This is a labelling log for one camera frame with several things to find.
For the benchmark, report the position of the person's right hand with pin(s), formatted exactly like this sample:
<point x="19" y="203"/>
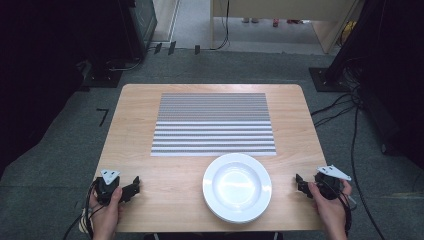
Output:
<point x="331" y="213"/>

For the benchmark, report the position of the small red shoe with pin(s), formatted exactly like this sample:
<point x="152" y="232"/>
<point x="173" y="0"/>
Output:
<point x="275" y="22"/>

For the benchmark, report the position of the yellow floor tape strip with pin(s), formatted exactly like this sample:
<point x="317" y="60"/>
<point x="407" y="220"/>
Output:
<point x="403" y="196"/>

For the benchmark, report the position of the black stand base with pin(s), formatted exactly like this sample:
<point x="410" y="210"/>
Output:
<point x="103" y="78"/>
<point x="325" y="80"/>

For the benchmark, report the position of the pair of pale shoes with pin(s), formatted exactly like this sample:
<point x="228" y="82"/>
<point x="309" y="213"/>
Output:
<point x="250" y="20"/>

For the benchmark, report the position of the person's left hand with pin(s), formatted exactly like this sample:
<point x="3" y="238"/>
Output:
<point x="105" y="216"/>

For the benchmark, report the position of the dark glass-front cabinet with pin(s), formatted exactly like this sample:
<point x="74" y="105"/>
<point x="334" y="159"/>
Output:
<point x="143" y="23"/>

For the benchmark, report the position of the yellow object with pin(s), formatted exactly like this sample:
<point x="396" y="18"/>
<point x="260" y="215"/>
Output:
<point x="348" y="30"/>

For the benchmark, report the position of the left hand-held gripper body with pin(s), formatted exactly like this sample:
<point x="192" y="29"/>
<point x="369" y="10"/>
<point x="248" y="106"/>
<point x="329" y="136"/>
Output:
<point x="106" y="190"/>

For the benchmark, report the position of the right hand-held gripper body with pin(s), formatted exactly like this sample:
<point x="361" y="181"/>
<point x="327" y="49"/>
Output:
<point x="328" y="186"/>

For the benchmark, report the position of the light wooden desk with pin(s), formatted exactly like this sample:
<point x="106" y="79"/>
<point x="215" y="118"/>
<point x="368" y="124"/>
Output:
<point x="283" y="8"/>

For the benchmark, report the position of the flat red shoe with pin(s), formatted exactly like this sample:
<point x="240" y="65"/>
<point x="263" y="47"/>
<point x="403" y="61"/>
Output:
<point x="295" y="21"/>

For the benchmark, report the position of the black floor tape strip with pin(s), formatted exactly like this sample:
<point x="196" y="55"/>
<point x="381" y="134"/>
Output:
<point x="172" y="47"/>
<point x="157" y="48"/>
<point x="197" y="49"/>

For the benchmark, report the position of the grey striped placemat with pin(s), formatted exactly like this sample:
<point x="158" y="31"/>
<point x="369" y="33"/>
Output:
<point x="213" y="133"/>

